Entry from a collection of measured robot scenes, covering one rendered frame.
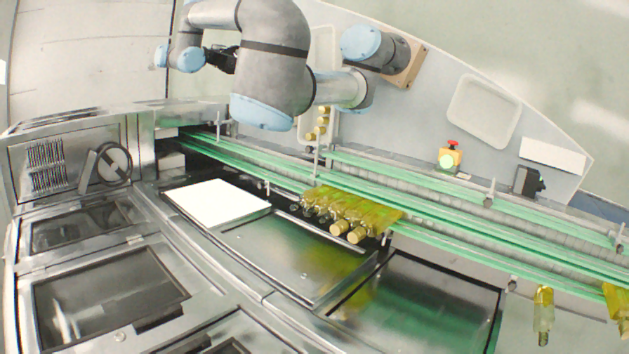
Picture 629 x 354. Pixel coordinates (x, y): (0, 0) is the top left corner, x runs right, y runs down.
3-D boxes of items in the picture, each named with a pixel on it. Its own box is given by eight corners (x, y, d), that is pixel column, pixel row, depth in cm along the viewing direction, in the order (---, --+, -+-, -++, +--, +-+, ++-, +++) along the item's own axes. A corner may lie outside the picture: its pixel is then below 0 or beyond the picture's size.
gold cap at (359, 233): (367, 228, 76) (359, 234, 73) (365, 240, 77) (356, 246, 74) (356, 225, 78) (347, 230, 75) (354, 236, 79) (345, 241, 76)
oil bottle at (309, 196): (333, 193, 111) (295, 208, 95) (334, 179, 109) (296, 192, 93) (345, 197, 108) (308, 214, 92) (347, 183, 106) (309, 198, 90)
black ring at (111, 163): (133, 180, 127) (97, 189, 111) (129, 140, 120) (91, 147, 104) (135, 182, 124) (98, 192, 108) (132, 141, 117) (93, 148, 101)
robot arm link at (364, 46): (399, 34, 76) (378, 22, 66) (387, 75, 82) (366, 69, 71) (366, 27, 82) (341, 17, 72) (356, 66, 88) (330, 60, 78)
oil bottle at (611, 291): (600, 286, 49) (613, 342, 27) (608, 272, 47) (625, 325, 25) (611, 290, 45) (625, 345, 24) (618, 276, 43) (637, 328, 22)
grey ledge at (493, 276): (399, 236, 107) (387, 247, 98) (404, 215, 104) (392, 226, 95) (602, 307, 52) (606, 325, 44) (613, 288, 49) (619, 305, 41)
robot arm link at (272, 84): (386, 70, 82) (282, 46, 37) (373, 115, 88) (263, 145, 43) (351, 60, 87) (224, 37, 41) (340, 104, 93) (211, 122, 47)
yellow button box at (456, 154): (441, 164, 95) (435, 168, 89) (444, 144, 92) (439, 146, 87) (459, 170, 91) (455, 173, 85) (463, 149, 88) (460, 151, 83)
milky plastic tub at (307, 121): (309, 140, 130) (295, 142, 123) (313, 91, 123) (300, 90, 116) (341, 149, 120) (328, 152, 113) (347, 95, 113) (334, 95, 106)
